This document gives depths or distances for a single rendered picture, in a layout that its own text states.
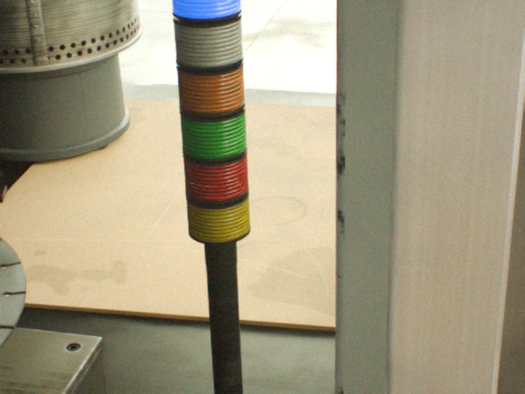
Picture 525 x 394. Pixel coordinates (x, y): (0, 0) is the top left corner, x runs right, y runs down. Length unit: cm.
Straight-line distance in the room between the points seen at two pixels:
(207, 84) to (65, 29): 66
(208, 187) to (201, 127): 4
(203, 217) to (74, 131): 71
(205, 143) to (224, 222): 6
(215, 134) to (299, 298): 41
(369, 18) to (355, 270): 7
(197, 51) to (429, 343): 49
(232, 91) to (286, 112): 86
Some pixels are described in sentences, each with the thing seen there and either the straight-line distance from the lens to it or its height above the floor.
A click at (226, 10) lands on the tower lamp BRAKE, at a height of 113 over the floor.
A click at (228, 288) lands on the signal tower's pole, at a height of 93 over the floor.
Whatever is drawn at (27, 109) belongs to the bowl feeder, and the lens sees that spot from 135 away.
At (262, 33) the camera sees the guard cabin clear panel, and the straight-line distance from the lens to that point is 164.
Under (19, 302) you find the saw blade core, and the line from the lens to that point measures 68.
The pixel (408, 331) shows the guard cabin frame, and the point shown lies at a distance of 15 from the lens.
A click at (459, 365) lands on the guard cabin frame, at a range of 16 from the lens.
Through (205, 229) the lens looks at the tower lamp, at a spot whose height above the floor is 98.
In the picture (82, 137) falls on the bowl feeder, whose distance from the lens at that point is 138.
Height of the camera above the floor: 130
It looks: 26 degrees down
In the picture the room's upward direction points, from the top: 2 degrees counter-clockwise
